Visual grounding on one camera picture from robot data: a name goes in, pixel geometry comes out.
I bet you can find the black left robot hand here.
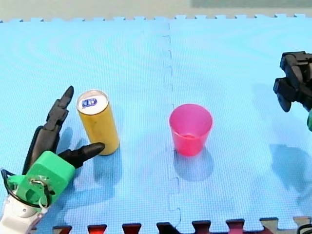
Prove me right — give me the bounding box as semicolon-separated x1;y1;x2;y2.
22;85;106;176

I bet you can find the pink plastic cup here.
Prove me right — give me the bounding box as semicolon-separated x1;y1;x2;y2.
169;103;214;157

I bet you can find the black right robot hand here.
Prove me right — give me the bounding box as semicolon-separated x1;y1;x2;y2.
273;51;312;113

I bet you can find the yellow drink can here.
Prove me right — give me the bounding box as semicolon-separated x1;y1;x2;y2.
76;89;120;156

